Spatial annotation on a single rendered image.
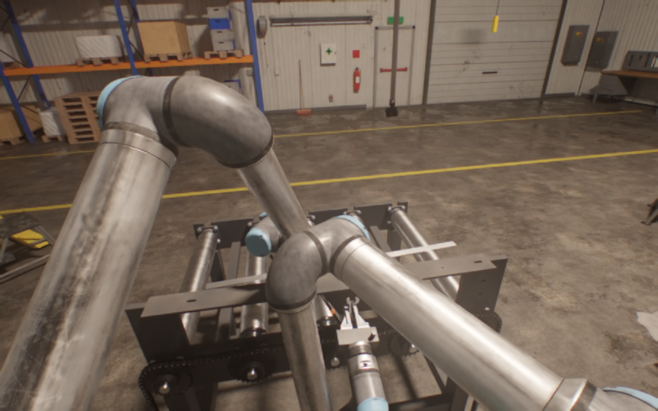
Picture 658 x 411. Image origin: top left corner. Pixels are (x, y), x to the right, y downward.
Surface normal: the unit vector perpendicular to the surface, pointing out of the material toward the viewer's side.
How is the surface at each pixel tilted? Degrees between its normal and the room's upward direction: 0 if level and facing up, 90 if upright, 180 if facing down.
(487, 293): 90
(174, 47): 90
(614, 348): 0
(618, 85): 90
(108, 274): 73
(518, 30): 90
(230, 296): 0
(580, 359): 0
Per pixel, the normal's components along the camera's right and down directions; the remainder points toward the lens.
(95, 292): 0.75, -0.13
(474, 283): 0.17, 0.44
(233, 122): 0.52, 0.14
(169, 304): -0.04, -0.89
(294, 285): 0.21, 0.06
